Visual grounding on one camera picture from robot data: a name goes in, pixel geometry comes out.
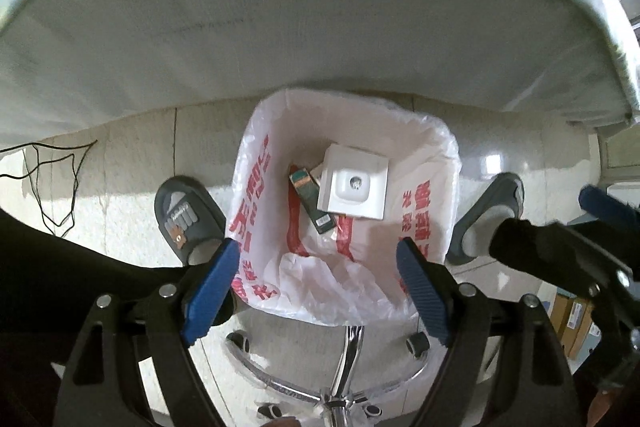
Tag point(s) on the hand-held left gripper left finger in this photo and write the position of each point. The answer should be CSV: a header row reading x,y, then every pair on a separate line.
x,y
210,292

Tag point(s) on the person's leg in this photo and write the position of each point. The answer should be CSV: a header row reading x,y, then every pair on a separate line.
x,y
50,267
520,242

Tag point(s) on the person's left leg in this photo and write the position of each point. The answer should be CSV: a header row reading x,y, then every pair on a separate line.
x,y
50,267

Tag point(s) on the cardboard boxes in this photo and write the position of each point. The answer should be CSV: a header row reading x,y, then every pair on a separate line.
x,y
575,324

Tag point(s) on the bed with circle-patterned sheet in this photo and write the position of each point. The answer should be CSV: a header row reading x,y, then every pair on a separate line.
x,y
300,7

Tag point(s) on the bin with white plastic bag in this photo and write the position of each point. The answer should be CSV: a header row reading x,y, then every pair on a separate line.
x,y
325,277

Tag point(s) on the dark green box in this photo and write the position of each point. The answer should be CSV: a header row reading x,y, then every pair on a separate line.
x,y
311,202

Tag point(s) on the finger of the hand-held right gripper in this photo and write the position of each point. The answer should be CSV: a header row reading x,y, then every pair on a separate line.
x,y
600,262
607,207

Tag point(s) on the white square box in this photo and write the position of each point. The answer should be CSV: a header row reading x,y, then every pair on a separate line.
x,y
354,182

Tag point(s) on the chrome office chair base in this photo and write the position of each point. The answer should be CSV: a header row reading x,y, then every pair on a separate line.
x,y
345,377

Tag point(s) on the person's right leg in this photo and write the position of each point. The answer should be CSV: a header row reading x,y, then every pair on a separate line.
x,y
520,242

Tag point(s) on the grey slipper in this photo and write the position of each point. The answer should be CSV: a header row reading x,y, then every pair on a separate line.
x,y
492,202
187,217

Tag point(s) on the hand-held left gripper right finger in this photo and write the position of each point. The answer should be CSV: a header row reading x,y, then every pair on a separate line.
x,y
422,292

